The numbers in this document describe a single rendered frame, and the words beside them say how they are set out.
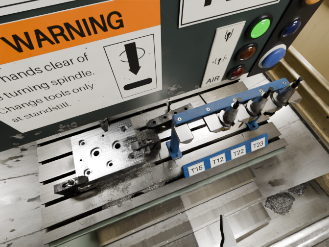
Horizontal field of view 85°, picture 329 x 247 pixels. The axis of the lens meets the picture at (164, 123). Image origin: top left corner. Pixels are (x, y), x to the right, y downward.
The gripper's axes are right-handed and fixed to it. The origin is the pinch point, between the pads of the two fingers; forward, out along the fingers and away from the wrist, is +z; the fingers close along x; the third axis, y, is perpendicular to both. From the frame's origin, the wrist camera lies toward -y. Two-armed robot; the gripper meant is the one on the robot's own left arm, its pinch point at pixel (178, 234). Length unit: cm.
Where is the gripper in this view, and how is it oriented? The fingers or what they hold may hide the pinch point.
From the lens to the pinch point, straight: 32.1
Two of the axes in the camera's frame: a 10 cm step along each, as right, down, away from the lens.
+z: -3.8, -8.3, 4.2
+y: 0.0, 4.5, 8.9
